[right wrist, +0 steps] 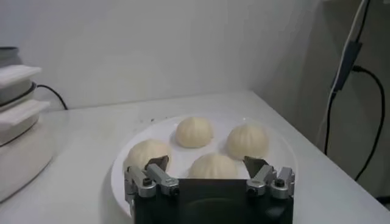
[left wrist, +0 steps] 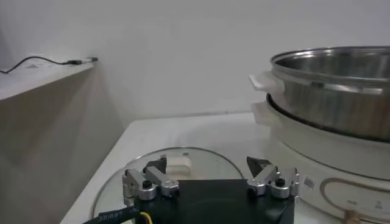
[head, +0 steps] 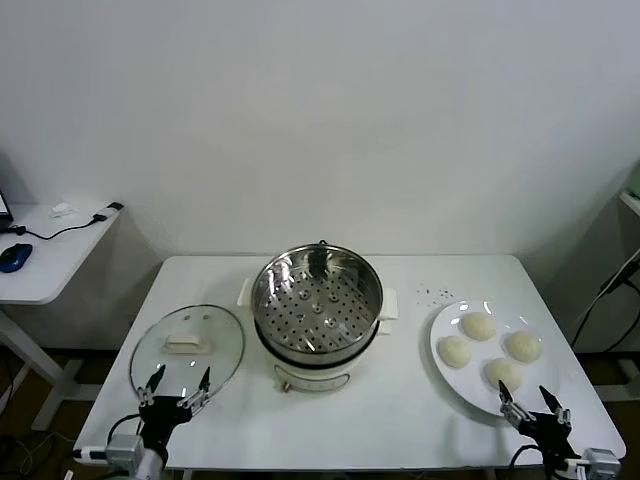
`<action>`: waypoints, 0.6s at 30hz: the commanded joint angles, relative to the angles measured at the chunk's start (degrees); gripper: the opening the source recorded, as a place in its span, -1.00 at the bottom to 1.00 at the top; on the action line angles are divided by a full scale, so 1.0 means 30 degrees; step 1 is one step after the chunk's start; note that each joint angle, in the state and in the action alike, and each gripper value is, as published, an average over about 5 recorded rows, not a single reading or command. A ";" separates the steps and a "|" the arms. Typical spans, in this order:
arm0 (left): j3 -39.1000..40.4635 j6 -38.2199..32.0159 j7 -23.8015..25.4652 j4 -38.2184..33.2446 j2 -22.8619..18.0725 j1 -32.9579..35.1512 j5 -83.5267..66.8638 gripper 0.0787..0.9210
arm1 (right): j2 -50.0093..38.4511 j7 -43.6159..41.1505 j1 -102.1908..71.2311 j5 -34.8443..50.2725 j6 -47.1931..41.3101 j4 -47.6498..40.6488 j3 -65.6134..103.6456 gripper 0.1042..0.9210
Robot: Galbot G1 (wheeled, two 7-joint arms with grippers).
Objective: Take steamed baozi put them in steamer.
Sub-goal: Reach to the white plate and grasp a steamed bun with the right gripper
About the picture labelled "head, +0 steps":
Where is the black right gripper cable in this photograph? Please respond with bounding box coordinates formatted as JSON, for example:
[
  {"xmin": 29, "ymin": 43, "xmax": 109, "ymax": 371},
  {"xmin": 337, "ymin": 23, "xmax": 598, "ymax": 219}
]
[{"xmin": 510, "ymin": 444, "xmax": 541, "ymax": 469}]

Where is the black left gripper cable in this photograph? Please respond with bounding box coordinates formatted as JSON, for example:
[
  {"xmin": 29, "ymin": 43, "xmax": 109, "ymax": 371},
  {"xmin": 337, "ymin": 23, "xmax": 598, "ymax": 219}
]
[{"xmin": 106, "ymin": 413, "xmax": 142, "ymax": 451}]

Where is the black cable with adapter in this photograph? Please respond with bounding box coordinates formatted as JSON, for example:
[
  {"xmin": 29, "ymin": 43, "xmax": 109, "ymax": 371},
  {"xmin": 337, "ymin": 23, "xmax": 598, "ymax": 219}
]
[{"xmin": 0, "ymin": 201, "xmax": 125, "ymax": 241}]

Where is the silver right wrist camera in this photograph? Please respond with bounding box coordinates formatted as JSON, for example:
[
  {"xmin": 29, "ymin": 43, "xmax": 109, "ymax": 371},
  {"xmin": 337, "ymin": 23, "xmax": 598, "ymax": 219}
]
[{"xmin": 559, "ymin": 447, "xmax": 622, "ymax": 480}]

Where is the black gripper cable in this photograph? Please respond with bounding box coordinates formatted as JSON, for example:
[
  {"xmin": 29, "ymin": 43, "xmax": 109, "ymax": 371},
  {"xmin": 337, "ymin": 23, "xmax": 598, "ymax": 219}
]
[
  {"xmin": 510, "ymin": 444, "xmax": 541, "ymax": 469},
  {"xmin": 106, "ymin": 413, "xmax": 142, "ymax": 451}
]

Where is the black laptop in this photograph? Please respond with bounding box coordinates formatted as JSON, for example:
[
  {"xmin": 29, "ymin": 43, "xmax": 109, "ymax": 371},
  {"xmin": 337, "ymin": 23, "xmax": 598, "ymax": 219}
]
[{"xmin": 0, "ymin": 185, "xmax": 15, "ymax": 232}]

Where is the white side table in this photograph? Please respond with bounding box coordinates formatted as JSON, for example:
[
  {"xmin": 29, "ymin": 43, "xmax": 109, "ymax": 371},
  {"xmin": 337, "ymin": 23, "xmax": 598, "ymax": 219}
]
[{"xmin": 0, "ymin": 202, "xmax": 126, "ymax": 432}]

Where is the stainless steel steamer basket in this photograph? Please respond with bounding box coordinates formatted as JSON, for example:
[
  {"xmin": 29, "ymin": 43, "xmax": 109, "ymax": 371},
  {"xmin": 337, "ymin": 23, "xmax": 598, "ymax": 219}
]
[{"xmin": 249, "ymin": 243, "xmax": 385, "ymax": 366}]

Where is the thin black hanging cable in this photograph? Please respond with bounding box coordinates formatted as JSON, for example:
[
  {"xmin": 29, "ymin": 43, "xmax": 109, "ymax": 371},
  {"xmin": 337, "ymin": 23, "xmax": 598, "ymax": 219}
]
[{"xmin": 570, "ymin": 247, "xmax": 640, "ymax": 351}]

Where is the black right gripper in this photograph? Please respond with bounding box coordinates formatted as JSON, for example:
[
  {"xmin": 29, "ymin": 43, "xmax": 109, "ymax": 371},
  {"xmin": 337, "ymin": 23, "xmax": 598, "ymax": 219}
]
[{"xmin": 497, "ymin": 379, "xmax": 582, "ymax": 465}]

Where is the white steamed baozi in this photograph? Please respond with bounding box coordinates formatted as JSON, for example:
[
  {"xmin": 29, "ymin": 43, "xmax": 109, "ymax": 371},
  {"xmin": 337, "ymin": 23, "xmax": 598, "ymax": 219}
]
[
  {"xmin": 503, "ymin": 330, "xmax": 544, "ymax": 364},
  {"xmin": 460, "ymin": 312, "xmax": 498, "ymax": 344},
  {"xmin": 483, "ymin": 357, "xmax": 524, "ymax": 393},
  {"xmin": 437, "ymin": 335, "xmax": 473, "ymax": 372}
]

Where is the blue computer mouse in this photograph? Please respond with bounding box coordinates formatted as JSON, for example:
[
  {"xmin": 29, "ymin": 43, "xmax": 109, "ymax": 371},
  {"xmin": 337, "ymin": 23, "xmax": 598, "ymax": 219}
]
[{"xmin": 0, "ymin": 242, "xmax": 34, "ymax": 274}]

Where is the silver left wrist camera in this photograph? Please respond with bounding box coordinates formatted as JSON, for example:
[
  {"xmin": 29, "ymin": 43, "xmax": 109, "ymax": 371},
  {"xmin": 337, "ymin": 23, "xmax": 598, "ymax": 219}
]
[{"xmin": 73, "ymin": 433, "xmax": 144, "ymax": 469}]

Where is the glass lid with cream handle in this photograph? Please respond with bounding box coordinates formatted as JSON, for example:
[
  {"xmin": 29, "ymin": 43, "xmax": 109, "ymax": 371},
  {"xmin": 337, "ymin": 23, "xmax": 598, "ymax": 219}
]
[{"xmin": 128, "ymin": 303, "xmax": 246, "ymax": 407}]

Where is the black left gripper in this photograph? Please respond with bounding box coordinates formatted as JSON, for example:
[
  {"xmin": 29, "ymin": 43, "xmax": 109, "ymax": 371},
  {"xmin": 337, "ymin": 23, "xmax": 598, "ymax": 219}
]
[{"xmin": 137, "ymin": 363, "xmax": 213, "ymax": 454}]

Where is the white desk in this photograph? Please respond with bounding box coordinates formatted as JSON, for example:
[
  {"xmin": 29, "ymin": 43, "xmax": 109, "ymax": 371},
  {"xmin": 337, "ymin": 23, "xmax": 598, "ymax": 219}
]
[{"xmin": 618, "ymin": 192, "xmax": 640, "ymax": 236}]

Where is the white round plate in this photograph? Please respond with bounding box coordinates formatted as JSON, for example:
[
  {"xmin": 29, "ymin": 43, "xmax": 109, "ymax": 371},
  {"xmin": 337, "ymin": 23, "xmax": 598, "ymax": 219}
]
[{"xmin": 429, "ymin": 299, "xmax": 562, "ymax": 419}]

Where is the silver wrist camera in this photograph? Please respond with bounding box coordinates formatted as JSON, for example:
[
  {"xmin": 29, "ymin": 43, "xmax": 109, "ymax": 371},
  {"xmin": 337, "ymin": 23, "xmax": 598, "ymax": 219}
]
[
  {"xmin": 73, "ymin": 433, "xmax": 144, "ymax": 469},
  {"xmin": 559, "ymin": 447, "xmax": 622, "ymax": 480}
]

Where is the white electric cooker base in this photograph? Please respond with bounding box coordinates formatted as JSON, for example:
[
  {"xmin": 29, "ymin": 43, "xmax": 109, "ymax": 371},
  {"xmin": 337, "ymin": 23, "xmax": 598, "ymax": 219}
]
[{"xmin": 235, "ymin": 277, "xmax": 400, "ymax": 394}]

